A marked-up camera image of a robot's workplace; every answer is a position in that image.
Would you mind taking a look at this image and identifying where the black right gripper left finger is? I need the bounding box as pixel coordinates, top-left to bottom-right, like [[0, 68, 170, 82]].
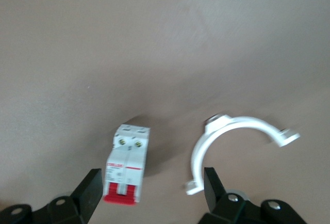
[[0, 168, 104, 224]]

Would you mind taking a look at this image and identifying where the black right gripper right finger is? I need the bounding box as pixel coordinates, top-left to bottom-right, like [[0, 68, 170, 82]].
[[196, 166, 310, 224]]

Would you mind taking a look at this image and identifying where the white circuit breaker red switch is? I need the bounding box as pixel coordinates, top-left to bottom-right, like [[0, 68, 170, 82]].
[[102, 123, 152, 207]]

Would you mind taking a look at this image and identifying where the white half-round pipe clamp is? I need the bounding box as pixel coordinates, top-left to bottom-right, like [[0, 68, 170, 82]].
[[183, 114, 301, 197]]

